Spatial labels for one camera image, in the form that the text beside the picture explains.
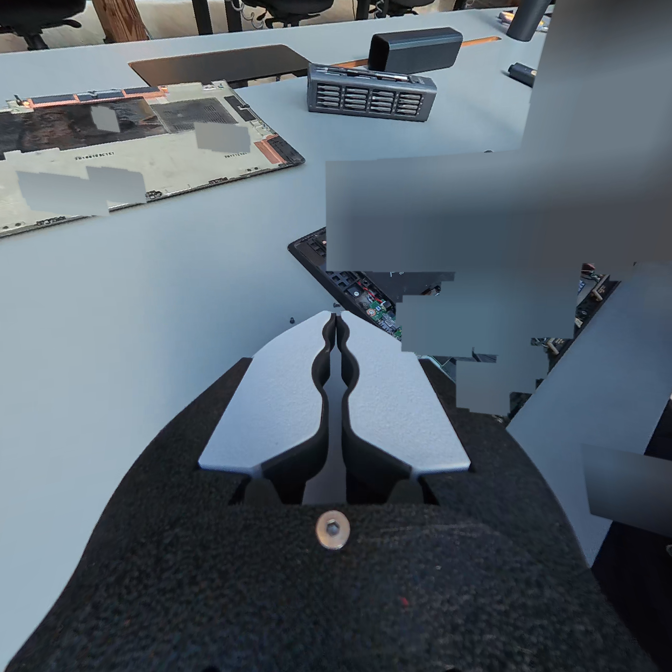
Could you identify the laptop bottom cover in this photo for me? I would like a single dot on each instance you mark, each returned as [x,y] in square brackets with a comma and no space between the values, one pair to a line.
[173,157]

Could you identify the black laptop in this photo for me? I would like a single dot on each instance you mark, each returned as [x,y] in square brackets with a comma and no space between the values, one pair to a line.
[309,252]

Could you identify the black office chair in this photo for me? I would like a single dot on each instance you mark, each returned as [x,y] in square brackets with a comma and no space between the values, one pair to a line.
[31,15]
[401,6]
[288,10]

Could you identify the white desk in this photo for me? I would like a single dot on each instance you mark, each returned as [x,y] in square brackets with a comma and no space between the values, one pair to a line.
[157,315]

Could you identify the person's dark clothing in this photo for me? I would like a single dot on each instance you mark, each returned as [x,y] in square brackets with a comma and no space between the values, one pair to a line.
[645,603]

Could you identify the black wood-edged desk panel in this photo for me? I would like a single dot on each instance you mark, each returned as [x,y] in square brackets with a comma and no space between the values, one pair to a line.
[220,63]

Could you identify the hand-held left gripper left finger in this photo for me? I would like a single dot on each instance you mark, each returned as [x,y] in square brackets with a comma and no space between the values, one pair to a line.
[267,414]

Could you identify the grey screwdriver bit case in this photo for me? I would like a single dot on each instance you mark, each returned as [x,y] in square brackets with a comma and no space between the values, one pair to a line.
[367,97]

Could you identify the small black cylindrical part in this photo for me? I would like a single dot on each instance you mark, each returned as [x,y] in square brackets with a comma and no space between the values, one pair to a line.
[521,73]

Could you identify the black electric screwdriver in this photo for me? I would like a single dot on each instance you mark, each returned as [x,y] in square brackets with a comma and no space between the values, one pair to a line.
[527,18]

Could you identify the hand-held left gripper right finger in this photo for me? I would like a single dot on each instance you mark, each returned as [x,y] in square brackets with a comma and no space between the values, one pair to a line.
[409,414]

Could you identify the wooden post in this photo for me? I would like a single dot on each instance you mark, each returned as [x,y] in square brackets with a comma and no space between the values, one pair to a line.
[120,18]

